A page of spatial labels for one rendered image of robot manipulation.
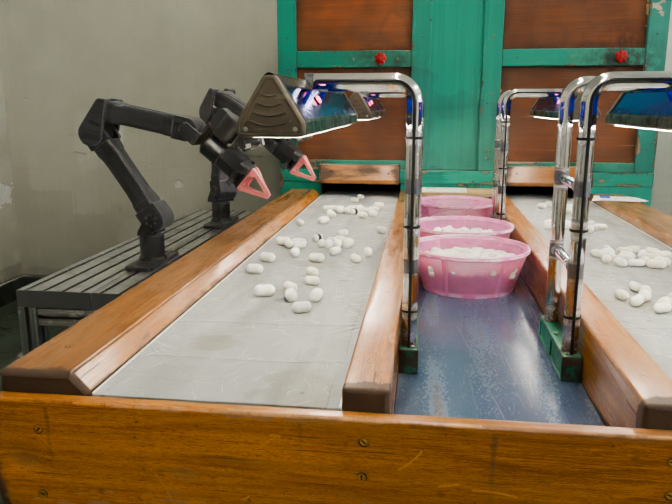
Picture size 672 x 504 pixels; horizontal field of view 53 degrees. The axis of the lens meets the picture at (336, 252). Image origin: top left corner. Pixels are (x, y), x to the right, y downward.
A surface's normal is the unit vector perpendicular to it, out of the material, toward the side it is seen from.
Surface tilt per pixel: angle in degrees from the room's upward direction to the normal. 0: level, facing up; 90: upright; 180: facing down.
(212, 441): 90
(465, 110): 90
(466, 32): 90
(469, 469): 90
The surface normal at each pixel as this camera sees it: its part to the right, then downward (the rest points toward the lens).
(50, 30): -0.13, 0.22
